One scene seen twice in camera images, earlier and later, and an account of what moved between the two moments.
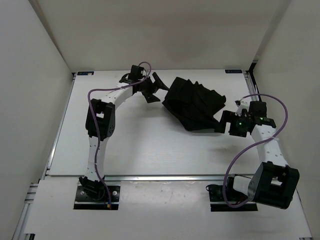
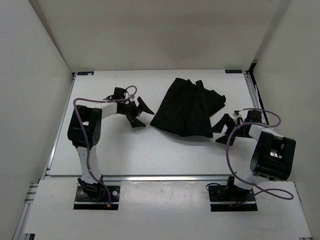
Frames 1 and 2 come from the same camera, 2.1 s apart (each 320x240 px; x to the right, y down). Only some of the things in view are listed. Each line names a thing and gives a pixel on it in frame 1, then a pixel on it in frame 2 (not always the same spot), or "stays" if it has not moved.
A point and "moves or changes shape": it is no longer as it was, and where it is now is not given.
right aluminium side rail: [252, 85] stays
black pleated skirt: [193, 104] moves or changes shape
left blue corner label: [85, 73] stays
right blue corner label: [233, 71] stays
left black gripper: [149, 97] -> [137, 111]
